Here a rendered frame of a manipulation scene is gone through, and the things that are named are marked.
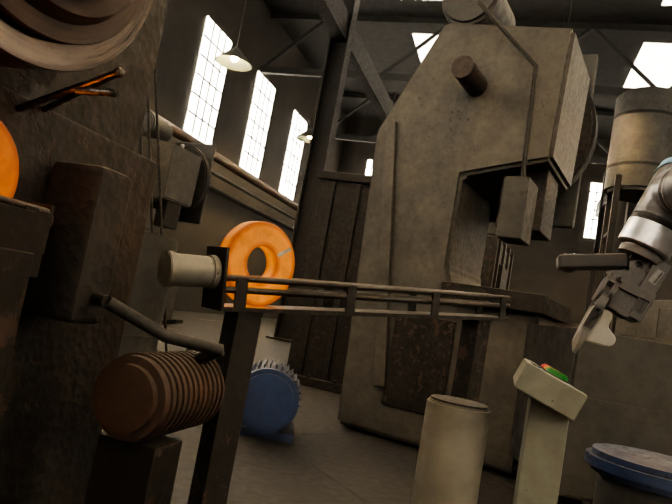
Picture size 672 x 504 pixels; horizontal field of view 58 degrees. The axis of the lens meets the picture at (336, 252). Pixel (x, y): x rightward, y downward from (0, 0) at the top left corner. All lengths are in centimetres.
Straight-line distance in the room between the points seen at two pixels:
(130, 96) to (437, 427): 86
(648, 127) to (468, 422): 861
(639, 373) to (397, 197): 158
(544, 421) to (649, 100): 869
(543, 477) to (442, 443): 19
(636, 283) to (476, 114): 236
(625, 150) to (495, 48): 615
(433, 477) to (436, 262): 220
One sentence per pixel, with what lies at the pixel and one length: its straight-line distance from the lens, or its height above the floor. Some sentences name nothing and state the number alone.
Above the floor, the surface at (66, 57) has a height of 92.
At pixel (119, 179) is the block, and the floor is 79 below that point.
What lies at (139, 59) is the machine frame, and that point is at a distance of 130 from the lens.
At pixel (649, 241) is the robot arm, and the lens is 114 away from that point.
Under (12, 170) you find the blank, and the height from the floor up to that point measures 75.
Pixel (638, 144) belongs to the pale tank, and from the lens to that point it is 950.
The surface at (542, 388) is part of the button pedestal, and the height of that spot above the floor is 58.
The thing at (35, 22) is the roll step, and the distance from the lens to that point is 86.
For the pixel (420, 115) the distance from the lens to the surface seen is 353.
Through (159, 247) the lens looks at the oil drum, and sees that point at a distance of 354.
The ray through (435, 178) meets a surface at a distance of 337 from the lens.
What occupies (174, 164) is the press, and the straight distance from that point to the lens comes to 880.
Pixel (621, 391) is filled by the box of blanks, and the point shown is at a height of 53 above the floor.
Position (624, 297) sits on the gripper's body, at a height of 76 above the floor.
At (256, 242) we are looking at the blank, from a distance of 107.
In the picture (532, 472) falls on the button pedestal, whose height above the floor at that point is 42.
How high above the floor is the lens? 65
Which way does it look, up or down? 5 degrees up
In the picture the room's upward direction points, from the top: 10 degrees clockwise
